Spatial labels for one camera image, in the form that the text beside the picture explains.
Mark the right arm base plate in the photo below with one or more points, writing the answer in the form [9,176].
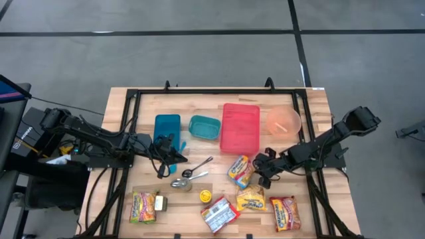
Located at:
[332,161]

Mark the dark metal spoon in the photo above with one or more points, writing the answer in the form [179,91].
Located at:
[186,173]

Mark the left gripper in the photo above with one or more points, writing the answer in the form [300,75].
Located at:
[156,151]

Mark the red rectangular plastic tray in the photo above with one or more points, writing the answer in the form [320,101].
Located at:
[239,129]

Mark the yellow blue ramen packet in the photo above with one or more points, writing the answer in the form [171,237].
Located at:
[237,169]

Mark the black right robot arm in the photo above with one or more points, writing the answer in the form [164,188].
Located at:
[332,142]

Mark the black bag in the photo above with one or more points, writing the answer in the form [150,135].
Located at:
[50,189]

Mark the silver metal spoon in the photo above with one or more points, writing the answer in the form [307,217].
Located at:
[176,183]

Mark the red ramen packet silver back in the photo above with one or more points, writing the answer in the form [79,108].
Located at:
[219,214]

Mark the small pale tin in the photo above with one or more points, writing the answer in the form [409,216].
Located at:
[161,203]

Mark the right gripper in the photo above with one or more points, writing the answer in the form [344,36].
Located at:
[279,162]

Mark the pink green ramen packet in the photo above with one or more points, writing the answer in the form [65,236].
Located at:
[142,207]

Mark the black metal table frame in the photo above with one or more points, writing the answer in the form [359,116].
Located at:
[216,91]

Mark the white cloth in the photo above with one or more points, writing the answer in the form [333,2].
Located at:
[59,161]

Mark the black box white print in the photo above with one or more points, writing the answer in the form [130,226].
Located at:
[30,136]

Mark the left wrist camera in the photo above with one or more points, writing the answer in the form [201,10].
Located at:
[162,171]

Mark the translucent orange plastic bowl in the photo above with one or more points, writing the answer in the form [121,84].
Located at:
[289,116]

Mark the black desk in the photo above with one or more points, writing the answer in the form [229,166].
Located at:
[10,132]

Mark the black monitor blue screen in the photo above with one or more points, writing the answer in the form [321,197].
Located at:
[10,91]

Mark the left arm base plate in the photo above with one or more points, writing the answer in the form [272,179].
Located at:
[109,163]

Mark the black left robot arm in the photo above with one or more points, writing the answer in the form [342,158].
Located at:
[96,136]

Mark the red orange ramen packet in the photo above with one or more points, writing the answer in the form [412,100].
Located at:
[285,214]

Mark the small white label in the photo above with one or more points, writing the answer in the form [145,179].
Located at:
[318,88]

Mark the small teal plastic basket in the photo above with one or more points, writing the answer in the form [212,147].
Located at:
[204,127]

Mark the blue rectangular plastic bin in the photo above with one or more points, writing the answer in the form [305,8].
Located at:
[166,124]

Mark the teal plastic spoon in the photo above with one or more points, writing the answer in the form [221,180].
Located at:
[183,146]

